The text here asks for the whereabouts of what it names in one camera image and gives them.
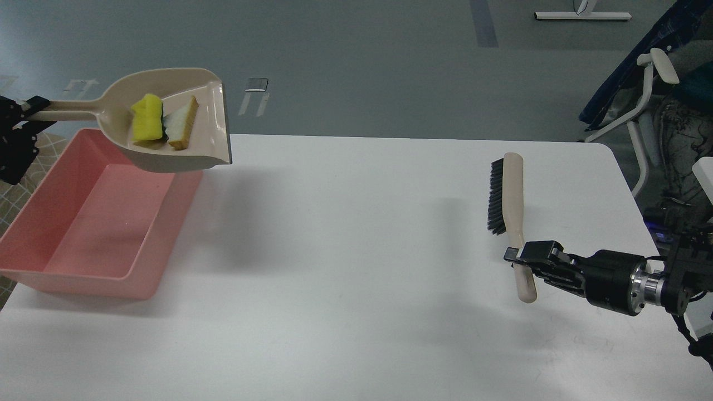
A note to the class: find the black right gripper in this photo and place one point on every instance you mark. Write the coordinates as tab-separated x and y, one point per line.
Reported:
619	282

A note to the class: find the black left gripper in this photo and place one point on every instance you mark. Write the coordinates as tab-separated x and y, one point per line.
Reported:
19	136

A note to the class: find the beige hand brush black bristles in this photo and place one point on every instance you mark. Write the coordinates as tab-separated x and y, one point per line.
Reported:
506	215

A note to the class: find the yellow green sponge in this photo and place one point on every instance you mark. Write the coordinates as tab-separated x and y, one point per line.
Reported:
147	122

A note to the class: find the slice of bread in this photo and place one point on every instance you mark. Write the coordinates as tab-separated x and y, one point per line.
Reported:
178	125

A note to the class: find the beige plastic dustpan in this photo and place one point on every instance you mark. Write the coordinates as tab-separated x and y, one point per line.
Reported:
196	135

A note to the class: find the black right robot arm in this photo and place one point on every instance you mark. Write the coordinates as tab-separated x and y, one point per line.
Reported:
687	271

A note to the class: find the pink plastic bin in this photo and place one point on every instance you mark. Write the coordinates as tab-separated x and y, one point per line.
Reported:
98	225

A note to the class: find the beige checkered cloth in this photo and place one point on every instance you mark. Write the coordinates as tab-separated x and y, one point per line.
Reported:
14	197

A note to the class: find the white office chair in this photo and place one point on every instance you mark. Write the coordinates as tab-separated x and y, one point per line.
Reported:
673	56

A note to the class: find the seated person in teal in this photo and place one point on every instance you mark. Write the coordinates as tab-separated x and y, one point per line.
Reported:
683	120

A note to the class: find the white desk base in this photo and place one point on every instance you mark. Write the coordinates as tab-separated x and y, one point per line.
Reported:
584	11

